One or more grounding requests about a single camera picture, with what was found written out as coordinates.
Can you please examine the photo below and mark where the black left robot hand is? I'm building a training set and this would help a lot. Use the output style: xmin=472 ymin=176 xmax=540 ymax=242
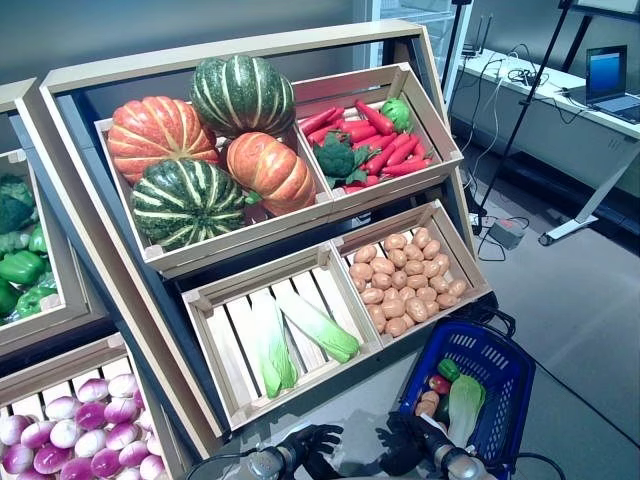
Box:
xmin=287 ymin=424 xmax=346 ymax=480

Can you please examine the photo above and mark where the white desk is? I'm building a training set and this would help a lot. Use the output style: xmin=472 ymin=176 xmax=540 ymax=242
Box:
xmin=449 ymin=47 xmax=640 ymax=247

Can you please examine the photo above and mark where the blue plastic shopping basket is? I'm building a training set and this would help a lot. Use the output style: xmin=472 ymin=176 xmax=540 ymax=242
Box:
xmin=397 ymin=319 xmax=536 ymax=464

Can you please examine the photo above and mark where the grey power adapter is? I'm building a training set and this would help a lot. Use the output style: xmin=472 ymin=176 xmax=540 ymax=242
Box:
xmin=487 ymin=219 xmax=526 ymax=250

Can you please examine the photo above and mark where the dark green broccoli head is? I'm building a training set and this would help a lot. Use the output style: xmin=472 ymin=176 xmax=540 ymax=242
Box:
xmin=313 ymin=132 xmax=371 ymax=189
xmin=0 ymin=172 xmax=39 ymax=236

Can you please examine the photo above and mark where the napa cabbage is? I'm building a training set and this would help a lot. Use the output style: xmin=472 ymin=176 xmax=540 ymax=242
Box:
xmin=248 ymin=289 xmax=300 ymax=400
xmin=446 ymin=373 xmax=487 ymax=449
xmin=276 ymin=294 xmax=362 ymax=365

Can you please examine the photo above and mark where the large wooden crate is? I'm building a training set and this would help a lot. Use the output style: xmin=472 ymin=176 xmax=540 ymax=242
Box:
xmin=93 ymin=99 xmax=334 ymax=266

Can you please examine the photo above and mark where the black basket handle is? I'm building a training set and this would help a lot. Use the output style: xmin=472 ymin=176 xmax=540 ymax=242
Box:
xmin=449 ymin=297 xmax=516 ymax=341

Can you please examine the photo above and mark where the green striped pumpkin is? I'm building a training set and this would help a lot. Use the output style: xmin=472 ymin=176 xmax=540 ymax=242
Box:
xmin=129 ymin=158 xmax=247 ymax=253
xmin=189 ymin=54 xmax=297 ymax=139

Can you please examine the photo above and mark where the open laptop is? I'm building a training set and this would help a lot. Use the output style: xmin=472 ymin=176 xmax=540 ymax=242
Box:
xmin=566 ymin=44 xmax=640 ymax=122

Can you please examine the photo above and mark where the white glass door frame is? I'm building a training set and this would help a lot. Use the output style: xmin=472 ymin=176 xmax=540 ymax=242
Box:
xmin=351 ymin=0 xmax=474 ymax=104

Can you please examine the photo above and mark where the light green bell pepper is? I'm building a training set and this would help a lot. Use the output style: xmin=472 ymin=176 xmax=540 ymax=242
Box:
xmin=380 ymin=97 xmax=412 ymax=132

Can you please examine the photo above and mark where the black router with antennas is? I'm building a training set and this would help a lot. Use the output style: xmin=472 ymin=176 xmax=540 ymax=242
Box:
xmin=462 ymin=13 xmax=495 ymax=58

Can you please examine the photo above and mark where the black floor cable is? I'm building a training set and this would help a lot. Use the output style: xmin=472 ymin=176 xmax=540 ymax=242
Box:
xmin=529 ymin=357 xmax=640 ymax=446

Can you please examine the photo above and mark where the elongated orange pumpkin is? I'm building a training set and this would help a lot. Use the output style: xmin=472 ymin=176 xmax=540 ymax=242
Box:
xmin=225 ymin=131 xmax=319 ymax=217

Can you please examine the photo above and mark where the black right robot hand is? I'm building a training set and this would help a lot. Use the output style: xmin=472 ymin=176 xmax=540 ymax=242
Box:
xmin=374 ymin=412 xmax=455 ymax=477

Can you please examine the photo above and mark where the red orange carrot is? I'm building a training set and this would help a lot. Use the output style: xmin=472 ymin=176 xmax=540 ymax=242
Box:
xmin=367 ymin=133 xmax=409 ymax=176
xmin=339 ymin=118 xmax=379 ymax=144
xmin=382 ymin=157 xmax=434 ymax=178
xmin=387 ymin=134 xmax=420 ymax=169
xmin=354 ymin=98 xmax=396 ymax=137
xmin=298 ymin=106 xmax=340 ymax=135

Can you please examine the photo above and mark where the round orange striped pumpkin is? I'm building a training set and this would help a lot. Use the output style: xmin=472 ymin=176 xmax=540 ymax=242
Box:
xmin=106 ymin=95 xmax=221 ymax=185

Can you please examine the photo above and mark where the wooden slatted crate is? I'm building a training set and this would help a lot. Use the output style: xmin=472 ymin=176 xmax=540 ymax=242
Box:
xmin=329 ymin=198 xmax=492 ymax=349
xmin=289 ymin=62 xmax=465 ymax=201
xmin=0 ymin=332 xmax=169 ymax=480
xmin=181 ymin=242 xmax=384 ymax=432
xmin=0 ymin=148 xmax=69 ymax=326

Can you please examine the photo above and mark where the black tripod stand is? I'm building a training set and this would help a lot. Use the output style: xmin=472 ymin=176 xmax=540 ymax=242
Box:
xmin=472 ymin=0 xmax=576 ymax=236

